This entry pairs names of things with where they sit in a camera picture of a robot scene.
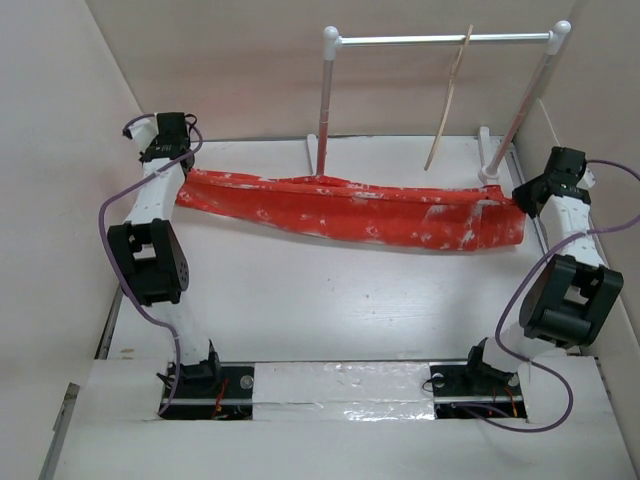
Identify orange white tie-dye trousers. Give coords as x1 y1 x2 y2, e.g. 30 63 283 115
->
176 169 526 252

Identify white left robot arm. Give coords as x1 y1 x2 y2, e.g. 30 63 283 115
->
101 112 223 397

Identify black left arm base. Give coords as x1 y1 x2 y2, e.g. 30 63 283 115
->
159 363 255 421

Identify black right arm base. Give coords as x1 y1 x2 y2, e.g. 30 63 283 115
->
421 362 527 420

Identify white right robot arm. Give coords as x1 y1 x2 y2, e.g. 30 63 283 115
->
462 147 624 394

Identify beige plastic hanger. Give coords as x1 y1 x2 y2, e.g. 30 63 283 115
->
423 24 474 171

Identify white clothes rack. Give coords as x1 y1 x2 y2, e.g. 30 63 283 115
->
305 20 572 187

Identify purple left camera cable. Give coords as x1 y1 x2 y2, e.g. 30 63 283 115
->
97 113 204 417

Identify purple camera cable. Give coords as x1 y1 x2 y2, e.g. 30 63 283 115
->
457 158 640 434
97 113 204 417

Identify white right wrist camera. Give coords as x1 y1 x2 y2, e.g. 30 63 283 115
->
580 168 596 190

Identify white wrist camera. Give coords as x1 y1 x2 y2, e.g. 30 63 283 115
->
122 115 158 152
580 168 596 190

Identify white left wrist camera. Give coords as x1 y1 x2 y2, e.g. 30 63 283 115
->
122 115 158 152

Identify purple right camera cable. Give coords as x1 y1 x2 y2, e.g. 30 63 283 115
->
457 158 640 434

